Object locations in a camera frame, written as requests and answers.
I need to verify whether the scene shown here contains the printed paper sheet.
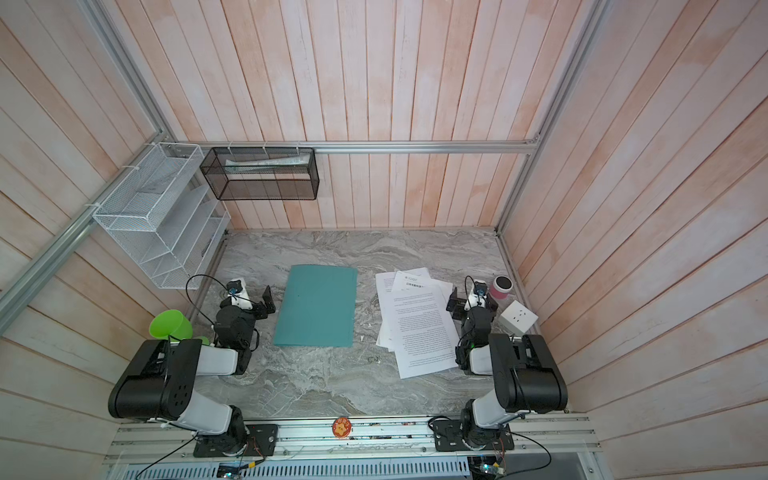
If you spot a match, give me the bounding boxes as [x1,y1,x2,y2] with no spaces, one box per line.
[375,267,453,352]
[376,268,431,352]
[381,284,459,379]

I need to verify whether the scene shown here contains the teal paper folder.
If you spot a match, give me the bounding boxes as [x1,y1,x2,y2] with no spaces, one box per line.
[274,265,358,348]

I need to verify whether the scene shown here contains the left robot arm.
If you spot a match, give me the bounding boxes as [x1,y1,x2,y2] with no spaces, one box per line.
[108,279,276,457]

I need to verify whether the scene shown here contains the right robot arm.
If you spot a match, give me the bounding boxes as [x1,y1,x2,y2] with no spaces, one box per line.
[442,282,568,449]

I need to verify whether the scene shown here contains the pink cylindrical speaker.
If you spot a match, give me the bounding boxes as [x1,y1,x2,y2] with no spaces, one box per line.
[489,275,514,300]

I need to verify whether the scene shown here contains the white power socket cube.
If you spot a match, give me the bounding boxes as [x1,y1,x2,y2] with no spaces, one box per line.
[499,300,538,337]

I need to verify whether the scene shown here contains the green plastic goblet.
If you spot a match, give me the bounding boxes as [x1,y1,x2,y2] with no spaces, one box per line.
[149,309,194,341]

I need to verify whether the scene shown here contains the red round sticker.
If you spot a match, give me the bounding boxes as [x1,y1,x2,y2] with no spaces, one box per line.
[332,417,352,439]

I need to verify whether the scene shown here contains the white wire mesh shelf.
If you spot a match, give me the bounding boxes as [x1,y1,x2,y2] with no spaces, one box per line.
[94,143,230,290]

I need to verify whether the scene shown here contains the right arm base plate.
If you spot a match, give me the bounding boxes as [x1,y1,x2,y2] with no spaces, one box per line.
[427,416,514,453]

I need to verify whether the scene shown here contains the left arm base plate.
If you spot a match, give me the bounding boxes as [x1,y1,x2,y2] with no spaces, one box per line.
[193,423,279,458]

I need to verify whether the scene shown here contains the black mesh wall basket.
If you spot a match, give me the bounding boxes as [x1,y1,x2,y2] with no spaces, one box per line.
[200,146,320,201]

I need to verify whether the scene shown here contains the aluminium front rail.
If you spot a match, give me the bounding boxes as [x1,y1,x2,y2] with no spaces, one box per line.
[104,413,602,465]

